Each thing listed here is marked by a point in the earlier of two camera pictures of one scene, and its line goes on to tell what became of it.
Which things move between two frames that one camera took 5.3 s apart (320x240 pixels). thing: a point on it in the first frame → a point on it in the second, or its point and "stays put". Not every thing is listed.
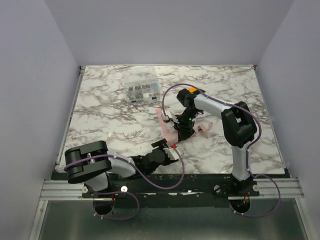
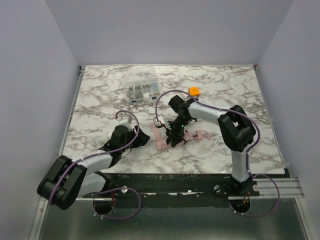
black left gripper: [162, 149] → [135, 136]
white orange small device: [192, 89] stays put
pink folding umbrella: [173, 136] → [162, 144]
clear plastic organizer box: [142, 91] stays put
